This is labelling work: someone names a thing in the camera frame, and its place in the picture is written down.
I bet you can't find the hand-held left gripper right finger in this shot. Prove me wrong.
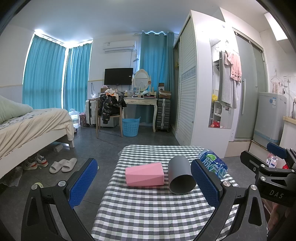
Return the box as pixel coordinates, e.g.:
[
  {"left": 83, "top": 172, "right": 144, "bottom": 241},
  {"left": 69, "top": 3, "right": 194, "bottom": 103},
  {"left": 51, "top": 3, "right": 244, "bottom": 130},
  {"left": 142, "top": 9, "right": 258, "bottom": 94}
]
[{"left": 191, "top": 159, "right": 269, "bottom": 241}]

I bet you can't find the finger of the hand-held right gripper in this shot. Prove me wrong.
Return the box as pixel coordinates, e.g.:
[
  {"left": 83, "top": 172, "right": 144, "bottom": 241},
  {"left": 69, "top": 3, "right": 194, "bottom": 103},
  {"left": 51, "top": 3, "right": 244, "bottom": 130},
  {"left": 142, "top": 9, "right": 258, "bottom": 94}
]
[
  {"left": 240, "top": 150, "right": 296, "bottom": 175},
  {"left": 266, "top": 142, "right": 296, "bottom": 168}
]

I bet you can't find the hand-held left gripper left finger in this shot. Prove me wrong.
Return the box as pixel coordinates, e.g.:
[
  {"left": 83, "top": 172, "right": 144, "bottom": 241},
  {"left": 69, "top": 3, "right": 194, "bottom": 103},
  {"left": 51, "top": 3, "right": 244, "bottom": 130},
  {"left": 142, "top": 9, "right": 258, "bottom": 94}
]
[{"left": 21, "top": 158, "right": 99, "bottom": 241}]

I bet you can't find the grey cup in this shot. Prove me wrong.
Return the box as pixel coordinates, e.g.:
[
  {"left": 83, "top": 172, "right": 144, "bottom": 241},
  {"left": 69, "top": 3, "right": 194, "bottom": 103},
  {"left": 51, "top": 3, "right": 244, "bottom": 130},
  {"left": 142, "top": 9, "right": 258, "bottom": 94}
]
[{"left": 168, "top": 156, "right": 197, "bottom": 194}]

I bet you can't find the pink faceted cup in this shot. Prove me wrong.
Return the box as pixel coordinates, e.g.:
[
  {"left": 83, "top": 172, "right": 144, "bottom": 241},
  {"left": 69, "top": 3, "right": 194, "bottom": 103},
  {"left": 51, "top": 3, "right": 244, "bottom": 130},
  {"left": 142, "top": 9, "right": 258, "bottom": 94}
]
[{"left": 125, "top": 162, "right": 165, "bottom": 187}]

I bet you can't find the person's right hand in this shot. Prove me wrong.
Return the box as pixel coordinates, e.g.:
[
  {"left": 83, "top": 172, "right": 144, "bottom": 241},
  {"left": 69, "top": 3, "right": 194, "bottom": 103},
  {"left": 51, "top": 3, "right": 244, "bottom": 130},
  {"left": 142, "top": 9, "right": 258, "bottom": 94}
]
[{"left": 266, "top": 200, "right": 294, "bottom": 237}]

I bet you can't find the red white snack bag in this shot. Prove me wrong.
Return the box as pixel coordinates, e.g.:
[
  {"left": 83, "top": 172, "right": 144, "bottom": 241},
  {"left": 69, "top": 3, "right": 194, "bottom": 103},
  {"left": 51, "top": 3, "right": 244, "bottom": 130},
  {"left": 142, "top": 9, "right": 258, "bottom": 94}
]
[{"left": 267, "top": 152, "right": 278, "bottom": 169}]

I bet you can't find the plastic water bottle blue label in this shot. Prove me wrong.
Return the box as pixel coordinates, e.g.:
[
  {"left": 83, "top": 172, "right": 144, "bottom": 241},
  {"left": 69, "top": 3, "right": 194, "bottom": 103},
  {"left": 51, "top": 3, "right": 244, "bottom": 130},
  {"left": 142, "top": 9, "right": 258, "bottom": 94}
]
[{"left": 198, "top": 149, "right": 228, "bottom": 180}]

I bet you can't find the white slipper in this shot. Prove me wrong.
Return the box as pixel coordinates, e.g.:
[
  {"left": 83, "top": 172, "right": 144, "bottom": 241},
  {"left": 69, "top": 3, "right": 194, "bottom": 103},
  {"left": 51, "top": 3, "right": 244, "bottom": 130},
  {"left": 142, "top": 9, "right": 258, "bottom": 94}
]
[
  {"left": 61, "top": 158, "right": 78, "bottom": 172},
  {"left": 49, "top": 159, "right": 68, "bottom": 174}
]

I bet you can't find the white washing machine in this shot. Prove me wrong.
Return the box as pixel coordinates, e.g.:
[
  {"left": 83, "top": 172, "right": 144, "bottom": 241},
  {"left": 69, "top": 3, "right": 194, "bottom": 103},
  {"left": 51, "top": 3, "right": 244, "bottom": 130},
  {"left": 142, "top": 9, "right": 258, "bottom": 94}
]
[{"left": 253, "top": 92, "right": 287, "bottom": 148}]

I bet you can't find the white orange sneaker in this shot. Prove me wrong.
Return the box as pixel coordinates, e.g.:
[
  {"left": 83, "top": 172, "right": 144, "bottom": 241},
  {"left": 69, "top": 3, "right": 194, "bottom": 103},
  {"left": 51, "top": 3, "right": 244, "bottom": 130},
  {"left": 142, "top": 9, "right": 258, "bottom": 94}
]
[
  {"left": 22, "top": 158, "right": 38, "bottom": 171},
  {"left": 35, "top": 154, "right": 49, "bottom": 167}
]

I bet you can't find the checkered tablecloth table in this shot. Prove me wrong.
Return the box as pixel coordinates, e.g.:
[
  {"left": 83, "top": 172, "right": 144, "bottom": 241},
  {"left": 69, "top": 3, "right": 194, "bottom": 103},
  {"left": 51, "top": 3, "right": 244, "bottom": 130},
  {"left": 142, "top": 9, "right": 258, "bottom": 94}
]
[{"left": 91, "top": 145, "right": 245, "bottom": 241}]

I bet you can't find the clear water jug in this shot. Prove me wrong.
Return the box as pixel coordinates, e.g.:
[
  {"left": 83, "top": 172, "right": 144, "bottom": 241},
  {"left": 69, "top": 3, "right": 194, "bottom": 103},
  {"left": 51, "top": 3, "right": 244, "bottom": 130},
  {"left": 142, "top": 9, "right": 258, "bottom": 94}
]
[{"left": 69, "top": 108, "right": 80, "bottom": 129}]

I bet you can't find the white storage box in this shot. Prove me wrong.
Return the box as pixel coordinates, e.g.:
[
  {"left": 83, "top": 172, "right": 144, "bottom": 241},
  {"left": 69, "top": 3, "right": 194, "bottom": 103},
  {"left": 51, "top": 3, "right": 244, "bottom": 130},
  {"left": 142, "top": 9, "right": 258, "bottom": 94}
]
[{"left": 100, "top": 115, "right": 120, "bottom": 128}]

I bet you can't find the grey hanging towel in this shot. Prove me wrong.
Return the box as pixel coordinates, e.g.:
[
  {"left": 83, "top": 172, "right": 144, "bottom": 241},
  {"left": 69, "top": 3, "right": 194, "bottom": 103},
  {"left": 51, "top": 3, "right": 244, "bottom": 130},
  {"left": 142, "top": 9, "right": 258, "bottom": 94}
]
[{"left": 218, "top": 50, "right": 239, "bottom": 109}]

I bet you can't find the white suitcase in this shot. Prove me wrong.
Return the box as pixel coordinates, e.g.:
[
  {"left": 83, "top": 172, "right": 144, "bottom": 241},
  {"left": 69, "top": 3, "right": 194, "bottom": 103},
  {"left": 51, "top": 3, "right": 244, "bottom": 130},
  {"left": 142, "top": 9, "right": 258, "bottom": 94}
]
[{"left": 85, "top": 99, "right": 100, "bottom": 126}]

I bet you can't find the wooden chair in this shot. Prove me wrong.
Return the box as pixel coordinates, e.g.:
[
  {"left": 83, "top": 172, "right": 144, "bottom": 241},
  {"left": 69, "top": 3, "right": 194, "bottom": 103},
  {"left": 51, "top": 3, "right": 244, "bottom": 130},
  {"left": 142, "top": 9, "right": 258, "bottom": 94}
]
[{"left": 96, "top": 97, "right": 124, "bottom": 138}]

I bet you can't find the blue laundry basket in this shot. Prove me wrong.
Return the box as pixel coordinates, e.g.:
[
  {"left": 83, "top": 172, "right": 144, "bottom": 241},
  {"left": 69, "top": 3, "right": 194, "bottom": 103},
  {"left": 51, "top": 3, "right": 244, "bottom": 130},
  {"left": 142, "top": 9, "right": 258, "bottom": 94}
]
[{"left": 122, "top": 117, "right": 141, "bottom": 137}]

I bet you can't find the frosted glass sliding door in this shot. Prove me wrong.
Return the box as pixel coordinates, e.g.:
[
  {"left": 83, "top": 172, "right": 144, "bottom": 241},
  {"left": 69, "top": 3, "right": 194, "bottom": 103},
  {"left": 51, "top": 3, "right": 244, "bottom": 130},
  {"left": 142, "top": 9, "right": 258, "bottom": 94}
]
[{"left": 232, "top": 28, "right": 269, "bottom": 142}]

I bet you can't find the cream blanket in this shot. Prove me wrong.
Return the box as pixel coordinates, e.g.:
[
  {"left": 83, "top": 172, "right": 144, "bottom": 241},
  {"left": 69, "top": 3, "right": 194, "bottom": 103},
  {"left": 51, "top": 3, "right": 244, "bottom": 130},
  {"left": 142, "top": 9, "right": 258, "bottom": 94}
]
[{"left": 0, "top": 108, "right": 75, "bottom": 160}]

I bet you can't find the black jacket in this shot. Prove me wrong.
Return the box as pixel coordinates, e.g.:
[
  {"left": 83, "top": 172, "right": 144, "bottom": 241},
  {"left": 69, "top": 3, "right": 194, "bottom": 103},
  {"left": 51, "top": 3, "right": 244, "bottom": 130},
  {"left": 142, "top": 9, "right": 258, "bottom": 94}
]
[{"left": 98, "top": 93, "right": 127, "bottom": 124}]

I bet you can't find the dark ribbed suitcase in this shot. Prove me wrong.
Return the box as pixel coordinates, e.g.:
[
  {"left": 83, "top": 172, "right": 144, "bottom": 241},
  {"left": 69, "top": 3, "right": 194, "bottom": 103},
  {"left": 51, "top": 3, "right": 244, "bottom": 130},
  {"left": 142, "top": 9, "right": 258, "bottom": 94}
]
[{"left": 156, "top": 98, "right": 172, "bottom": 133}]

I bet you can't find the white wardrobe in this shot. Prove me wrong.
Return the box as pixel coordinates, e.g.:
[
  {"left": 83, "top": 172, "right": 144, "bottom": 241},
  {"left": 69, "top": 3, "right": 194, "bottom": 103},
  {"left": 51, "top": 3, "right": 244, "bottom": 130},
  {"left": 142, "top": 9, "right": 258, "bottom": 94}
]
[{"left": 173, "top": 10, "right": 234, "bottom": 158}]

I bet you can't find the pink hanging shirt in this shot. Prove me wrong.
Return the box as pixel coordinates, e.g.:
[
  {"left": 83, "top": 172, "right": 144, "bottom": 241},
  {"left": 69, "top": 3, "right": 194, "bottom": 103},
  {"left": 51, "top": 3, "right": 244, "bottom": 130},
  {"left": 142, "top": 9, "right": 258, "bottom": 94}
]
[{"left": 225, "top": 52, "right": 243, "bottom": 84}]

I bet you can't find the white dressing table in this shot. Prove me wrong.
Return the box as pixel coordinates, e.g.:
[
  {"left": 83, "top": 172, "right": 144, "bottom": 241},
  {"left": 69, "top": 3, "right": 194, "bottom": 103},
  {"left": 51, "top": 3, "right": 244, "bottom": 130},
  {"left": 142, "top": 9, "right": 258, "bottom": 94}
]
[{"left": 124, "top": 96, "right": 159, "bottom": 133}]

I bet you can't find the cardboard box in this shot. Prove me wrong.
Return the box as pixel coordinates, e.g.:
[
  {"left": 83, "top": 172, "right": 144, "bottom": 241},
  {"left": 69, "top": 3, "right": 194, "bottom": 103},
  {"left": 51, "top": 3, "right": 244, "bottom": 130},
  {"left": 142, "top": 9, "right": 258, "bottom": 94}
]
[{"left": 158, "top": 83, "right": 172, "bottom": 99}]

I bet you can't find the pale green pillow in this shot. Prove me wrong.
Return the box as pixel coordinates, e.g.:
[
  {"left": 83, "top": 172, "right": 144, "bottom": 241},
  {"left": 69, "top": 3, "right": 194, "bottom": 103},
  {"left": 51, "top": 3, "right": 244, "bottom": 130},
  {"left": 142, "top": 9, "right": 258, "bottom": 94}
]
[{"left": 0, "top": 95, "right": 34, "bottom": 124}]

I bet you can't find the narrow blue curtain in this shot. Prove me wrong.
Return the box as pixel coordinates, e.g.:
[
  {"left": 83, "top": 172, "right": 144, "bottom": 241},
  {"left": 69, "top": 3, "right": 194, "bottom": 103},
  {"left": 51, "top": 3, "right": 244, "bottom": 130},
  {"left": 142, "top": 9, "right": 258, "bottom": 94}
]
[{"left": 63, "top": 45, "right": 93, "bottom": 112}]

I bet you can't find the black television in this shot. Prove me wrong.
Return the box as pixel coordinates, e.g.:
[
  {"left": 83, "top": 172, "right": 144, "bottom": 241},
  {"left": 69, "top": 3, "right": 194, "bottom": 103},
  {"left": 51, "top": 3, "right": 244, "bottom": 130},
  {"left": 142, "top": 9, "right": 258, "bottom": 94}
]
[{"left": 104, "top": 68, "right": 134, "bottom": 86}]

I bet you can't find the wide blue curtain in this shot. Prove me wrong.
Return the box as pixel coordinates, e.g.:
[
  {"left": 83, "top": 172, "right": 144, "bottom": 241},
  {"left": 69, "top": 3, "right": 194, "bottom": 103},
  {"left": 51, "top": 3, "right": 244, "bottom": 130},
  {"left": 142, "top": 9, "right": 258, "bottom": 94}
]
[{"left": 22, "top": 34, "right": 67, "bottom": 110}]

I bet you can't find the white oval mirror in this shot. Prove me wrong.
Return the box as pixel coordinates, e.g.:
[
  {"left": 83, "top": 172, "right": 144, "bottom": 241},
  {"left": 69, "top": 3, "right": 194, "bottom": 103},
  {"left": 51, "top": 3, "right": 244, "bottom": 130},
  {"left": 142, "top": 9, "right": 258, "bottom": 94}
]
[{"left": 132, "top": 70, "right": 151, "bottom": 93}]

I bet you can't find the tall blue curtain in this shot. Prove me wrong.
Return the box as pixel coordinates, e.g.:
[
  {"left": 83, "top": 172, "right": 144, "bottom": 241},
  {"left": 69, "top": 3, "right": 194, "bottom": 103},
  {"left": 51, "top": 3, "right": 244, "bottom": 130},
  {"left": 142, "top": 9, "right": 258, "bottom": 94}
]
[{"left": 140, "top": 32, "right": 175, "bottom": 124}]

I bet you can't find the white air conditioner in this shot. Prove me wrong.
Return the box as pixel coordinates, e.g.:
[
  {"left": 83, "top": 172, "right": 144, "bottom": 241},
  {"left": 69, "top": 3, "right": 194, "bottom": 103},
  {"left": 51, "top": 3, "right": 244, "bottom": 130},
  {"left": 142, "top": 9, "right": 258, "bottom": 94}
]
[{"left": 102, "top": 40, "right": 136, "bottom": 53}]

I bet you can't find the white bed frame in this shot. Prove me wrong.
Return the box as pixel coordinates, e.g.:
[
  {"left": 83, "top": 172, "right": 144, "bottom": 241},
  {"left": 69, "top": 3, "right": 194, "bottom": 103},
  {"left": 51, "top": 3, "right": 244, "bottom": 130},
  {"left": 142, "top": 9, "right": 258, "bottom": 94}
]
[{"left": 0, "top": 125, "right": 75, "bottom": 181}]

